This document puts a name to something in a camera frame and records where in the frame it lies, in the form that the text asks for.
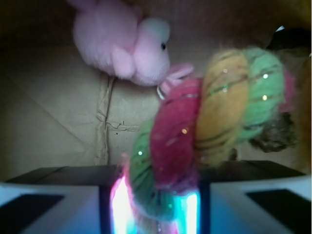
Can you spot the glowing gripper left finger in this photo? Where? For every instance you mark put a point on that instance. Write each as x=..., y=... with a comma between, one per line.
x=116, y=216

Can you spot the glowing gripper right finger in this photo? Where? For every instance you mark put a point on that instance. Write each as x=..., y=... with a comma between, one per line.
x=193, y=214

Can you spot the multicolored twisted rope toy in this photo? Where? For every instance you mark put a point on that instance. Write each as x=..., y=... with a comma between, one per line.
x=197, y=126

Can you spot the brown rock clump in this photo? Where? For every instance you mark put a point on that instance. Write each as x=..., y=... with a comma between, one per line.
x=277, y=135

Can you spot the brown paper bag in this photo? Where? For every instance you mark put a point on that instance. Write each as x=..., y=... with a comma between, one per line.
x=57, y=111

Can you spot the pink plush bunny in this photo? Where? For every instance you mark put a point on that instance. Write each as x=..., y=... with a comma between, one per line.
x=115, y=38

